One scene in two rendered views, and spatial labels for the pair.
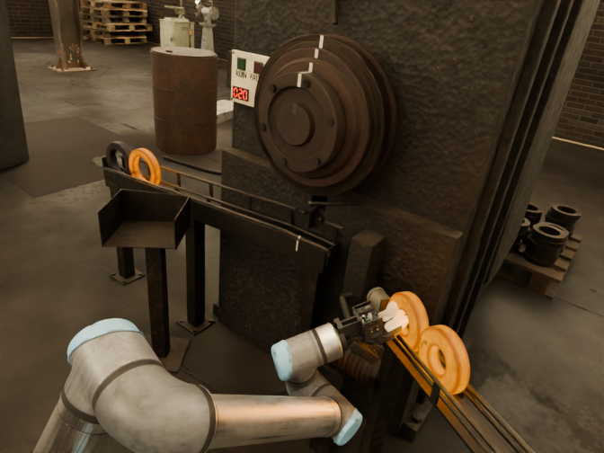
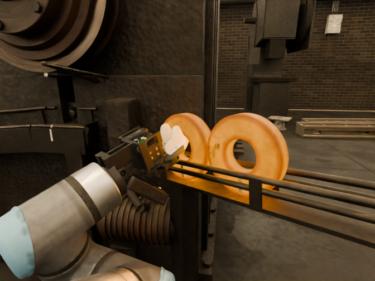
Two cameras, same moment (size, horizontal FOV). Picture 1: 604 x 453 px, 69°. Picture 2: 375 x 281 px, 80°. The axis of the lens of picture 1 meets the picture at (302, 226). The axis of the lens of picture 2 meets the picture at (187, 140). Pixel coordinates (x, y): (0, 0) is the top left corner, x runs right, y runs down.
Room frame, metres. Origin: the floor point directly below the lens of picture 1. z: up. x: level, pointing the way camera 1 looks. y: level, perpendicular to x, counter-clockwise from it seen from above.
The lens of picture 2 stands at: (0.47, -0.10, 0.86)
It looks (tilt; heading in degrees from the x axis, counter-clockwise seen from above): 15 degrees down; 335
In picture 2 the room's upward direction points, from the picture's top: straight up
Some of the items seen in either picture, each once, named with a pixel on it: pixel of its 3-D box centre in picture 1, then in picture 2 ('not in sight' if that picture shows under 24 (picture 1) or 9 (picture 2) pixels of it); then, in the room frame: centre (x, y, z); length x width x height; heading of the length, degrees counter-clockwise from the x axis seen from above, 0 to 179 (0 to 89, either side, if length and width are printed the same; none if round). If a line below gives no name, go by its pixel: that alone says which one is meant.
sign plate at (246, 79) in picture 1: (259, 82); not in sight; (1.61, 0.21, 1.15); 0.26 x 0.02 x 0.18; 56
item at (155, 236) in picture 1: (152, 285); not in sight; (1.41, 0.57, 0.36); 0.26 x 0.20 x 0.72; 91
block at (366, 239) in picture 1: (363, 267); (125, 134); (1.22, -0.21, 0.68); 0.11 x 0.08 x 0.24; 146
